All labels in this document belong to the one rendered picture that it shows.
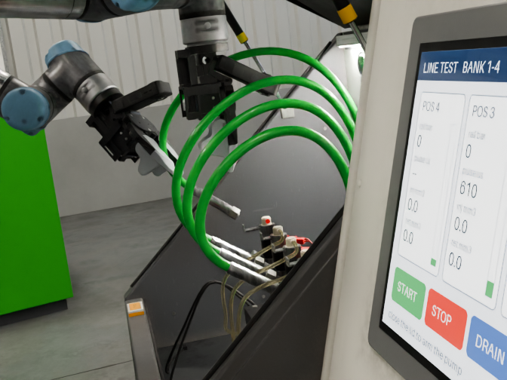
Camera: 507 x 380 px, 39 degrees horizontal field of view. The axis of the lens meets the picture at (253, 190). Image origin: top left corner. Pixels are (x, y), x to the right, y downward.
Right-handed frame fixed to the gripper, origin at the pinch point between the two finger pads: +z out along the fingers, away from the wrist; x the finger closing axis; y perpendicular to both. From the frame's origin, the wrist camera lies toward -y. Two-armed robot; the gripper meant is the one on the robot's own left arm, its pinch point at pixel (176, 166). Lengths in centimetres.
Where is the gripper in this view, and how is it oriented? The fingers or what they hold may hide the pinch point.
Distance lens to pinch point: 133.0
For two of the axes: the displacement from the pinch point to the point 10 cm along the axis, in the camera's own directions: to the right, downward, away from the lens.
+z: 6.5, 7.0, -2.9
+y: -6.4, 7.1, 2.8
